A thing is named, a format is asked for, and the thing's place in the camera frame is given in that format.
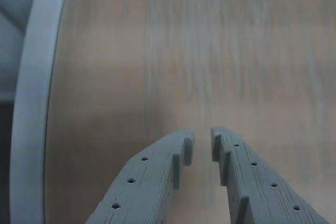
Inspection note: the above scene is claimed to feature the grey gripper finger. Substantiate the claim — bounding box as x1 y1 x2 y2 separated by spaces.
211 126 330 224
85 129 196 224

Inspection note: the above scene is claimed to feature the white table rim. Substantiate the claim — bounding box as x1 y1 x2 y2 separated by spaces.
9 0 70 224

